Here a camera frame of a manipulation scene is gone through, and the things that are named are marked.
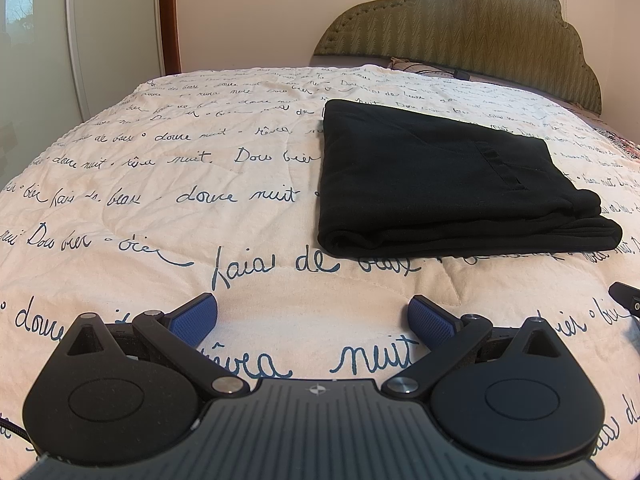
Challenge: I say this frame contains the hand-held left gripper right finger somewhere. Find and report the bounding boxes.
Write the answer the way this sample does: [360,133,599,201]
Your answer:
[381,296,565,401]

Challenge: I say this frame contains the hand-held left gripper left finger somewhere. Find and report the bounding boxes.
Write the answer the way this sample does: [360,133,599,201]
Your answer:
[64,292,252,400]

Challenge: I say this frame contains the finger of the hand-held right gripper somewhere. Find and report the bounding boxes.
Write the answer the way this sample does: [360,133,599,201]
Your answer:
[609,282,640,322]

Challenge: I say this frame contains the black pants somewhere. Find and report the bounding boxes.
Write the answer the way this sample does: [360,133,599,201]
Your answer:
[317,99,624,260]

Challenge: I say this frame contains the floral bed sheet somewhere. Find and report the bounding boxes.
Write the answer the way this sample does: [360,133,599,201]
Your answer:
[594,119,640,163]

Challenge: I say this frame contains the cream script-printed bedspread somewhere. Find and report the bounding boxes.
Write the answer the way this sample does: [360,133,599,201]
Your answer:
[0,64,640,461]

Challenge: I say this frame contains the olive green padded headboard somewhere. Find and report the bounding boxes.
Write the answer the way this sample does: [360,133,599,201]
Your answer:
[313,0,603,112]

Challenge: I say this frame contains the white wardrobe door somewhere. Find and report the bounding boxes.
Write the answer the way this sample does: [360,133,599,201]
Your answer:
[0,0,167,167]

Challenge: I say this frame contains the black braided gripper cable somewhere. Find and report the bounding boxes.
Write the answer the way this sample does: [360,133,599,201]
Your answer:
[0,412,30,445]

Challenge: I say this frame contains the brown wooden door frame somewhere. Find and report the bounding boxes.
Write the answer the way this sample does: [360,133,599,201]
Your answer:
[154,0,183,75]

